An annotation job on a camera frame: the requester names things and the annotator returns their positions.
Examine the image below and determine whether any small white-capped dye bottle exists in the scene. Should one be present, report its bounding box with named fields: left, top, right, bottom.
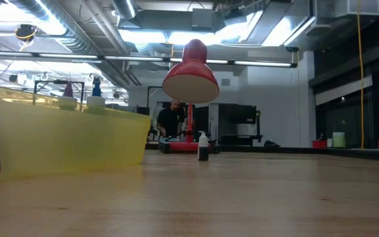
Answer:
left=197, top=131, right=210, bottom=162

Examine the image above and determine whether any black cabinet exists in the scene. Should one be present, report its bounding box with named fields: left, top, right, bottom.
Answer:
left=209, top=103, right=263, bottom=146

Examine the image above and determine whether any purple-capped ink bottle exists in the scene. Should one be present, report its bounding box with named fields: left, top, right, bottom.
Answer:
left=57, top=82, right=79, bottom=112

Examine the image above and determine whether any green white container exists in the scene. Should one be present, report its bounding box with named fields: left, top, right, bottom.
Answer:
left=332, top=131, right=347, bottom=149

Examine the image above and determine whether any blue-capped ink bottle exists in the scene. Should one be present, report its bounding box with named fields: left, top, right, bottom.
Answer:
left=86, top=76, right=107, bottom=108

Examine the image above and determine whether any long linear ceiling light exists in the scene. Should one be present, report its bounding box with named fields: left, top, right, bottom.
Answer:
left=0, top=50, right=298, bottom=69

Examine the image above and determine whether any black yellow cord reel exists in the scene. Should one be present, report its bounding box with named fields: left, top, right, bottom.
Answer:
left=14, top=23, right=39, bottom=43

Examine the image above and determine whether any person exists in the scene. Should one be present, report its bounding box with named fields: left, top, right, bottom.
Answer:
left=156, top=98, right=186, bottom=139

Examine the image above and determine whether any red desk lamp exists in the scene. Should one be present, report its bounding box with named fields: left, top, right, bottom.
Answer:
left=158, top=38, right=222, bottom=155

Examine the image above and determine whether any black metal frame stand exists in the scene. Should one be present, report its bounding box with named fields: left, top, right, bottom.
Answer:
left=34, top=80, right=86, bottom=101

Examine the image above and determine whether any yellow cutting board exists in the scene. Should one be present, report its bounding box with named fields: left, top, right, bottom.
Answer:
left=0, top=82, right=151, bottom=180

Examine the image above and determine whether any yellow hanging cord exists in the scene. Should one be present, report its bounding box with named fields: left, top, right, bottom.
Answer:
left=356, top=0, right=365, bottom=149

